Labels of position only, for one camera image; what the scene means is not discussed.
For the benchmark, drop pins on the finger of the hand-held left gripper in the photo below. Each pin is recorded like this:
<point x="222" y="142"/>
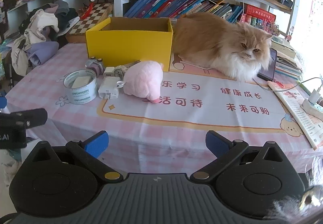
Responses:
<point x="30" y="117"/>
<point x="2" y="102"/>

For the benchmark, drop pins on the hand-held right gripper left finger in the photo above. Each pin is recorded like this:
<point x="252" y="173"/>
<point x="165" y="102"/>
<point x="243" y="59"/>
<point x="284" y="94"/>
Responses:
<point x="97" y="142"/>

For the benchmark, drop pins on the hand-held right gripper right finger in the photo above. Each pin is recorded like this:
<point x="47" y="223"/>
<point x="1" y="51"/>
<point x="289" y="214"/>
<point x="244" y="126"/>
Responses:
<point x="217" y="143"/>

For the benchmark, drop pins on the roll of white tape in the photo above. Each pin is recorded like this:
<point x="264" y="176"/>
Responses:
<point x="79" y="95"/>

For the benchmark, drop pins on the large white charger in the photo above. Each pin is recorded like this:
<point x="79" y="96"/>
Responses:
<point x="108" y="88"/>

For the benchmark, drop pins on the white rectangular block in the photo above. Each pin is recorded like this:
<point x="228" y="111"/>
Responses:
<point x="80" y="81"/>

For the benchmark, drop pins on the small white charger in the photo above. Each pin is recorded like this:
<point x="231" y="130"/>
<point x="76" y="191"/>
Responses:
<point x="109" y="72"/>

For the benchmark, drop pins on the white wristwatch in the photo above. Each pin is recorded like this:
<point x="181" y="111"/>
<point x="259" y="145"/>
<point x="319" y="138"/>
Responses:
<point x="119" y="70"/>

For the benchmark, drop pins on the purple grey toy camper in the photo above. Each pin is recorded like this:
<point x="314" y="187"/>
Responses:
<point x="94" y="65"/>

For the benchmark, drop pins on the pink plush toy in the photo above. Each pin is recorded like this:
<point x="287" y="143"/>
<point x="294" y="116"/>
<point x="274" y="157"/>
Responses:
<point x="142" y="77"/>

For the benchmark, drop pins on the yellow cardboard box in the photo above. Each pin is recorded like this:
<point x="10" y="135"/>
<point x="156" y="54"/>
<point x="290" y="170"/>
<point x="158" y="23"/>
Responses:
<point x="126" y="48"/>

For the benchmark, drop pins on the pink checked printed tablecloth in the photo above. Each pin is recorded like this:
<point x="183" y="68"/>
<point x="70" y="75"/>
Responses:
<point x="176" y="123"/>

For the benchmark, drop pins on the purple garment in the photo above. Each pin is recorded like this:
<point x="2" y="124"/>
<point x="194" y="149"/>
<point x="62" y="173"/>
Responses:
<point x="43" y="52"/>

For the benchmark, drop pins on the open printed booklet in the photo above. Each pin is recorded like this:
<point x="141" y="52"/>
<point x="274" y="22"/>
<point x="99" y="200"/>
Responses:
<point x="297" y="113"/>

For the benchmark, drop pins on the black smartphone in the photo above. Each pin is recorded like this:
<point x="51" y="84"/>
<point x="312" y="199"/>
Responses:
<point x="268" y="67"/>

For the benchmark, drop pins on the white garment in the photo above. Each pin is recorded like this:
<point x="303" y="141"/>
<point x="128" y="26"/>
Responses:
<point x="43" y="19"/>

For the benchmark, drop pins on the grey fluffy pompom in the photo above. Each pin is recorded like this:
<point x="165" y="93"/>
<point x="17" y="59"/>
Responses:
<point x="290" y="203"/>

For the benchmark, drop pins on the white power strip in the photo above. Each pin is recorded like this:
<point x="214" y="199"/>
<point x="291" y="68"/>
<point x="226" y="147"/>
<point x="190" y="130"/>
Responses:
<point x="311" y="109"/>

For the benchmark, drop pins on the fluffy orange and white cat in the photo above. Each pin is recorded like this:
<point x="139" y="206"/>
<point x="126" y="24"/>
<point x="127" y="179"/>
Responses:
<point x="214" y="37"/>

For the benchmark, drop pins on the stack of books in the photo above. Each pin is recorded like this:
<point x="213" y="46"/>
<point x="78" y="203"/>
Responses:
<point x="287" y="62"/>

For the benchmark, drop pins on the pile of dark clothes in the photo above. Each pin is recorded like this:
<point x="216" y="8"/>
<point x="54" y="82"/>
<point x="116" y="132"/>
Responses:
<point x="67" y="16"/>

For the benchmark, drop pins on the white plug adapter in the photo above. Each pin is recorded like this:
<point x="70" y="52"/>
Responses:
<point x="314" y="95"/>

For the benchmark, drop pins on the wooden chessboard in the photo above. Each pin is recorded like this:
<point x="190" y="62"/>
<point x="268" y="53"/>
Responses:
<point x="93" y="17"/>

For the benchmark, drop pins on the red hanging ornament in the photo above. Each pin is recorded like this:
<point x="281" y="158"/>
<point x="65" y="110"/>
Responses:
<point x="88" y="9"/>

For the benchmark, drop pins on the red boxed book set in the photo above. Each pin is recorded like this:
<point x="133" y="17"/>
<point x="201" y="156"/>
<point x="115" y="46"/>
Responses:
<point x="260" y="14"/>

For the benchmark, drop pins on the row of colourful books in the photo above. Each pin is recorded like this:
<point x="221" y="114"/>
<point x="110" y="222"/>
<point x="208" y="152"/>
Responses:
<point x="164" y="4"/>

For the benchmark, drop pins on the wall poster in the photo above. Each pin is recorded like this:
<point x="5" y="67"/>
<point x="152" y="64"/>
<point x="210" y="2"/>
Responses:
<point x="317" y="2"/>

